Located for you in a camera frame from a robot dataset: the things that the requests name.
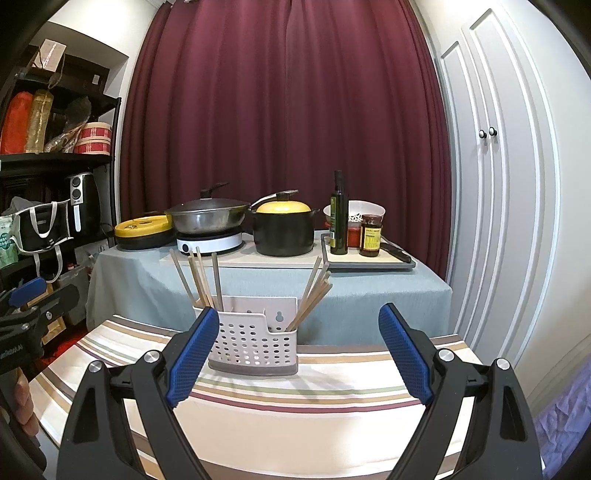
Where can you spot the white cabinet doors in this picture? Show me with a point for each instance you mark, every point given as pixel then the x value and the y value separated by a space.
pixel 518 110

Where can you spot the red container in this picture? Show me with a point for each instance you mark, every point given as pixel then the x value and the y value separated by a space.
pixel 354 235

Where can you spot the wooden chopstick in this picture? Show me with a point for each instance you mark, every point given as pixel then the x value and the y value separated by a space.
pixel 325 278
pixel 204 298
pixel 203 278
pixel 217 281
pixel 315 282
pixel 317 298

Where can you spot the black shelf unit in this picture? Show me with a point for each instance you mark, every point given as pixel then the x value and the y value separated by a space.
pixel 44 177

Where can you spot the black pot yellow lid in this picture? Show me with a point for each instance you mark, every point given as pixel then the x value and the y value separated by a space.
pixel 282 226

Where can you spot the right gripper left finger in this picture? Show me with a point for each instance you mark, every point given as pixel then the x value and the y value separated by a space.
pixel 186 353

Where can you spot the light blue tablecloth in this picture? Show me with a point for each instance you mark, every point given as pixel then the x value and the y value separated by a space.
pixel 143 285

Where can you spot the orange package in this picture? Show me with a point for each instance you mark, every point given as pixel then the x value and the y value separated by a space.
pixel 14 129

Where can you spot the white perforated utensil caddy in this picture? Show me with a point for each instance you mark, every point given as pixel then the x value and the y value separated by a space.
pixel 253 339

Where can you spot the red white round tin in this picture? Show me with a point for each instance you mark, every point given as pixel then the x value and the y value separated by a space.
pixel 94 139

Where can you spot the sauce jar yellow label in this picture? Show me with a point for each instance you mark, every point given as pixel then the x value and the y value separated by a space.
pixel 371 234

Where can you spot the white bowl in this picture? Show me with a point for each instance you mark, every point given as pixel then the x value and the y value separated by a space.
pixel 358 208

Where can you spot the dark olive oil bottle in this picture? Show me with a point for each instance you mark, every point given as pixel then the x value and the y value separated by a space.
pixel 339 216

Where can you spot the chopstick in caddy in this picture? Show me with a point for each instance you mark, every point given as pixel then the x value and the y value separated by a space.
pixel 307 290
pixel 182 278

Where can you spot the yellow black flat pan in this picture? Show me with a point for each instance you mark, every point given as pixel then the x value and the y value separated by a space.
pixel 146 232

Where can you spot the black air fryer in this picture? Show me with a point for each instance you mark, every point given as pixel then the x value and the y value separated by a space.
pixel 84 207

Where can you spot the striped tablecloth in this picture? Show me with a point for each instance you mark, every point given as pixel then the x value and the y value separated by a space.
pixel 345 414

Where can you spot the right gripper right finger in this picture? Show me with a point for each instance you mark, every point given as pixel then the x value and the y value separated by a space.
pixel 411 350

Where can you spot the person's left hand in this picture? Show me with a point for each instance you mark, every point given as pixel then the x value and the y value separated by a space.
pixel 24 411

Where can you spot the steel wok with lid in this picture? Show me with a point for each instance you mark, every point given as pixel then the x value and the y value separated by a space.
pixel 209 214

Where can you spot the maroon curtain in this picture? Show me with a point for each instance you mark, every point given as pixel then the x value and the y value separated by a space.
pixel 266 96

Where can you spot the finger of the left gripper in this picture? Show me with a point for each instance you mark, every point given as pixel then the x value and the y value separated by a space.
pixel 23 294

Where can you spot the gold package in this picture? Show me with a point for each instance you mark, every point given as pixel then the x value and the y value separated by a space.
pixel 38 121

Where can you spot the white induction cooker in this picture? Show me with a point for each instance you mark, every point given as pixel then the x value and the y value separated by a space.
pixel 209 243

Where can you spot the chopstick in caddy left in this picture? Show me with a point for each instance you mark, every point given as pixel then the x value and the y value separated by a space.
pixel 182 278

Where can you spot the black white tote bag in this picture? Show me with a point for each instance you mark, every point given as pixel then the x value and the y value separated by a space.
pixel 42 228

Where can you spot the grey tray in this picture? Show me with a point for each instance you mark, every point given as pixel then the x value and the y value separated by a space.
pixel 390 258

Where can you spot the chopstick in caddy right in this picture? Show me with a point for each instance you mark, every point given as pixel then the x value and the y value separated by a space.
pixel 307 290

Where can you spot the green white packet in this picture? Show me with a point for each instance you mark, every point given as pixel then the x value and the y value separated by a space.
pixel 8 249

